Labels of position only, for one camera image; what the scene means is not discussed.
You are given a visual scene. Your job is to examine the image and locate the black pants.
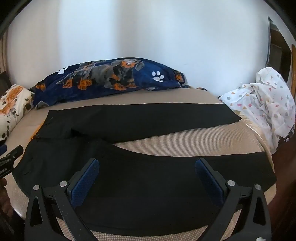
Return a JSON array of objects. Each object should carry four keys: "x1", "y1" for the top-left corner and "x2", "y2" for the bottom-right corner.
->
[{"x1": 13, "y1": 103, "x2": 276, "y2": 236}]

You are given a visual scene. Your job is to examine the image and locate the person's left hand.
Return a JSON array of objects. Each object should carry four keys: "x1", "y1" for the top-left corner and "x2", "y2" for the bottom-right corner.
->
[{"x1": 0, "y1": 178, "x2": 14, "y2": 222}]

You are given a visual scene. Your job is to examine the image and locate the white floral pillow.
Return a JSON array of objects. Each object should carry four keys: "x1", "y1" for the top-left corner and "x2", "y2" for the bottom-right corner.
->
[{"x1": 0, "y1": 84, "x2": 34, "y2": 142}]

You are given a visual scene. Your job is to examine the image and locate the white patterned sheet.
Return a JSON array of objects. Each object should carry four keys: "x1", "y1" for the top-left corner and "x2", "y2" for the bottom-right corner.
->
[{"x1": 219, "y1": 67, "x2": 295, "y2": 154}]

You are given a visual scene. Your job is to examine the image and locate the navy dog print blanket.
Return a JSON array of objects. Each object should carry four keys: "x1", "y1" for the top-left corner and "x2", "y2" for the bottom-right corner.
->
[{"x1": 32, "y1": 58, "x2": 186, "y2": 109}]

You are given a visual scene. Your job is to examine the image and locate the dark wooden door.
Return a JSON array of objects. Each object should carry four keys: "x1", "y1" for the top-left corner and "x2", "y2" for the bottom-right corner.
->
[{"x1": 266, "y1": 18, "x2": 295, "y2": 98}]

